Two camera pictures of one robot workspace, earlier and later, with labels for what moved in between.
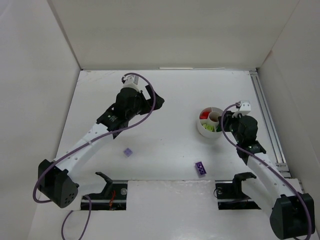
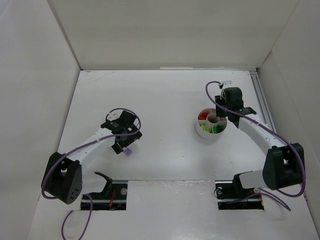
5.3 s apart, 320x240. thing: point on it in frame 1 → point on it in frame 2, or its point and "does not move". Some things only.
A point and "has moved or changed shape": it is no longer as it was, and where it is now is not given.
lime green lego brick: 209,127 has moved or changed shape
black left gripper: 149,99 → 124,142
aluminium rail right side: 282,169 does not move
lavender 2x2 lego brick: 128,152 does not move
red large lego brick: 205,115 does not move
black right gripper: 227,122 → 225,114
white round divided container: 208,124 does not move
